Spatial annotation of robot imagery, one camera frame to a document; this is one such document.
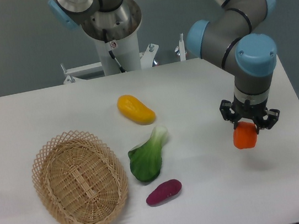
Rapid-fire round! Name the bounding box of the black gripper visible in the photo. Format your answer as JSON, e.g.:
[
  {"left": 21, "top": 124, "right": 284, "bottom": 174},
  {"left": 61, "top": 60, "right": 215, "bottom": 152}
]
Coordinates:
[{"left": 219, "top": 97, "right": 280, "bottom": 134}]

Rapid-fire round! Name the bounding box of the orange toy fruit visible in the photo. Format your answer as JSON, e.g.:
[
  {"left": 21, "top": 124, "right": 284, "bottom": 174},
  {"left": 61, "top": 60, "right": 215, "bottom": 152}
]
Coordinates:
[{"left": 233, "top": 121, "right": 258, "bottom": 150}]

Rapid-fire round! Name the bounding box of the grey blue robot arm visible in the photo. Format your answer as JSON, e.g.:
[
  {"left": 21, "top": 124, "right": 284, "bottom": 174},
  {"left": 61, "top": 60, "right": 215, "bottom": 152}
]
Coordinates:
[{"left": 48, "top": 0, "right": 280, "bottom": 130}]

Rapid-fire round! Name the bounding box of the woven wicker basket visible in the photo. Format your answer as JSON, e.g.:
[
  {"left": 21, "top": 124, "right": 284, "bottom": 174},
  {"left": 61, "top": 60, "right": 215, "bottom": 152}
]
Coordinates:
[{"left": 32, "top": 131, "right": 128, "bottom": 224}]

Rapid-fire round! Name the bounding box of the purple toy sweet potato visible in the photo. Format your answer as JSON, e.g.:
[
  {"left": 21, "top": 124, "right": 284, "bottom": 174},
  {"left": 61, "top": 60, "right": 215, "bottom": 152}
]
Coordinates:
[{"left": 146, "top": 179, "right": 182, "bottom": 206}]

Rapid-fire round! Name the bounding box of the green toy bok choy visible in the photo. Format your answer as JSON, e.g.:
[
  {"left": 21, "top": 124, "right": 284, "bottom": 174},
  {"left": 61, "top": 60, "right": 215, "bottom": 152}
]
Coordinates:
[{"left": 127, "top": 126, "right": 169, "bottom": 183}]

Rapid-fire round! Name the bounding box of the yellow toy mango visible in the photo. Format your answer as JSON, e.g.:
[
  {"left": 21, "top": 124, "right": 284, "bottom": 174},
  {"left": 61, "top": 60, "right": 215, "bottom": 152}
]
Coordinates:
[{"left": 116, "top": 94, "right": 156, "bottom": 125}]

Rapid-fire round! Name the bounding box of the white bracket with bolt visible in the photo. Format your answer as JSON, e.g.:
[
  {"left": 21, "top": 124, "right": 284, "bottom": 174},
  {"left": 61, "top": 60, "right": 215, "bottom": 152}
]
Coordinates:
[{"left": 174, "top": 33, "right": 188, "bottom": 61}]

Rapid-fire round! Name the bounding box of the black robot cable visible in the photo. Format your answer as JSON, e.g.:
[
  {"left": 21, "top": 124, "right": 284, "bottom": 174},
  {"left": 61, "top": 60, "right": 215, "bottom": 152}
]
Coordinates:
[{"left": 101, "top": 26, "right": 127, "bottom": 76}]

